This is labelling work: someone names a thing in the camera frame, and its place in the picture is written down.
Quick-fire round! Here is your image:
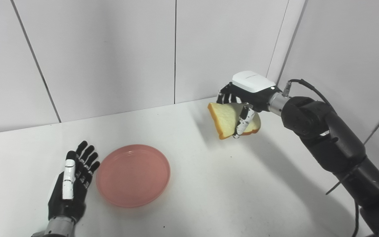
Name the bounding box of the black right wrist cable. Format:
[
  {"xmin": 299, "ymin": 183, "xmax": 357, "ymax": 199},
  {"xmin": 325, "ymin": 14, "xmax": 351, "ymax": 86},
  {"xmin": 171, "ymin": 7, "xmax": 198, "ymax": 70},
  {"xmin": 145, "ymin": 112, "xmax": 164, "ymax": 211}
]
[{"xmin": 282, "ymin": 79, "xmax": 361, "ymax": 237}]

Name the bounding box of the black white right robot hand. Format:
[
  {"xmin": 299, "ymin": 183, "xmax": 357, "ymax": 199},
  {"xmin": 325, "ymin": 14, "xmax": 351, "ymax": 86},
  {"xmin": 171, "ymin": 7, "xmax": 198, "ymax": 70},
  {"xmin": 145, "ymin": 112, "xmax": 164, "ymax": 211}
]
[{"xmin": 216, "ymin": 71, "xmax": 282, "ymax": 139}]

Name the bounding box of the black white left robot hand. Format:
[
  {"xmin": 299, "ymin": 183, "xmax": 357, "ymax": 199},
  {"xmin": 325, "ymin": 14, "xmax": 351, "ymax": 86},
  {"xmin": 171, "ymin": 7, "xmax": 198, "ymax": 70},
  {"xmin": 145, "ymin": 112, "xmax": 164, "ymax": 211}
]
[{"xmin": 47, "ymin": 141, "xmax": 101, "ymax": 224}]

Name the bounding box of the slice of white bread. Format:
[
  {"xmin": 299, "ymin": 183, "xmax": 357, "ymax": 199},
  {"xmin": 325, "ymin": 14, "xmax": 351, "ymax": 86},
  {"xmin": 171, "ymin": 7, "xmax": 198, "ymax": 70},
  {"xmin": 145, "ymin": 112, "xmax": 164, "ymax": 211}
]
[{"xmin": 208, "ymin": 102, "xmax": 261, "ymax": 140}]

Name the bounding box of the pink round plate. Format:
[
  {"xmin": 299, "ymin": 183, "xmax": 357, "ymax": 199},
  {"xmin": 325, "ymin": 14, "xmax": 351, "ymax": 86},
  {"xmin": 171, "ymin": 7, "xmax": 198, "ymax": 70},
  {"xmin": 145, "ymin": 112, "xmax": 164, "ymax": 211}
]
[{"xmin": 96, "ymin": 144, "xmax": 171, "ymax": 208}]

